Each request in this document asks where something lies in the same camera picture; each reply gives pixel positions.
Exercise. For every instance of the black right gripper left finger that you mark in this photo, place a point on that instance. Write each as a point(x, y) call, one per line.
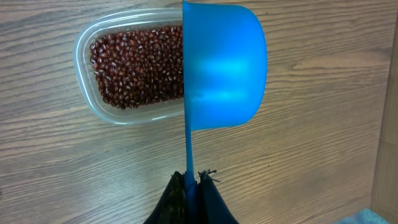
point(171, 207)

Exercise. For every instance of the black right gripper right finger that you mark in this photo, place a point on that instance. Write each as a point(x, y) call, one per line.
point(211, 206)

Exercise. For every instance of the blue plastic measuring scoop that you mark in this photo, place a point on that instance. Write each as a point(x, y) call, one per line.
point(224, 75)

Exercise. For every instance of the red beans in container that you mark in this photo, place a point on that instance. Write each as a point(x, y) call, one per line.
point(139, 67)

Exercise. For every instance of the clear plastic bean container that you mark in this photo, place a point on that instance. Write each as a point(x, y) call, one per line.
point(117, 22)

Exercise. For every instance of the blue cloth corner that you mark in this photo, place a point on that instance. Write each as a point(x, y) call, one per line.
point(365, 216)

